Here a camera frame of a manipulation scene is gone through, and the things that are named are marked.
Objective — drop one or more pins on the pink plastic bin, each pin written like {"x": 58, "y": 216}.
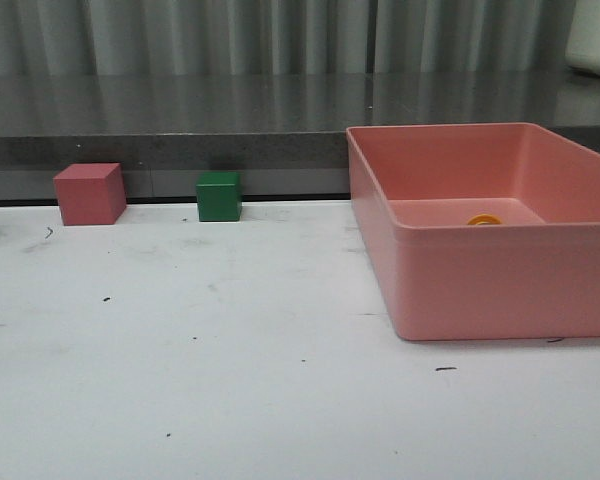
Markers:
{"x": 537, "y": 275}

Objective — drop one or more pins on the pink cube block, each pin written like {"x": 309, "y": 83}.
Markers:
{"x": 90, "y": 194}

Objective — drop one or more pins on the dark grey counter shelf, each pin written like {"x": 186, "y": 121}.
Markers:
{"x": 284, "y": 134}

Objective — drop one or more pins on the green cube block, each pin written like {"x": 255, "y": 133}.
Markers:
{"x": 219, "y": 196}

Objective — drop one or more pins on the white container in background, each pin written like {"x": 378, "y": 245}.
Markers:
{"x": 583, "y": 46}

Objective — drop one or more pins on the yellow push button switch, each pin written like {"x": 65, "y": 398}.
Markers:
{"x": 484, "y": 219}

